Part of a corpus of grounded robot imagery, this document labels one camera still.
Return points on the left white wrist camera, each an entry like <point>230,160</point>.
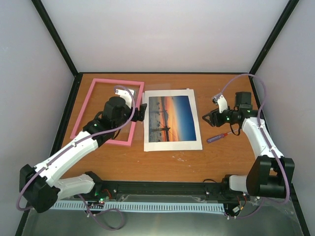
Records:
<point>125,95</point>

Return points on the black mounting rail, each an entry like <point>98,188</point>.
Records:
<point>212,191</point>

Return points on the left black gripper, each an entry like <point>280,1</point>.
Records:
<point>141,116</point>

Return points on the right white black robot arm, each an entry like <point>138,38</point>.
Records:
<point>271,173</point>

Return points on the light blue slotted cable duct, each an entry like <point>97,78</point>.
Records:
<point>144,207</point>

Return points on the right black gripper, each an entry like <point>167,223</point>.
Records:
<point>214,117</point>

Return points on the sunset photo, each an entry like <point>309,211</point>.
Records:
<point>170,119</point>

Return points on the pink wooden picture frame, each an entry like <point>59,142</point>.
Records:
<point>89,93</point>

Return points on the blue red handled screwdriver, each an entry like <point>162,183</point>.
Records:
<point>217,137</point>

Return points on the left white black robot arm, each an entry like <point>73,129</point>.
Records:
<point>42,184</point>

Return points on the white photo mat board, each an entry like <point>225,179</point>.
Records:
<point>172,146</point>

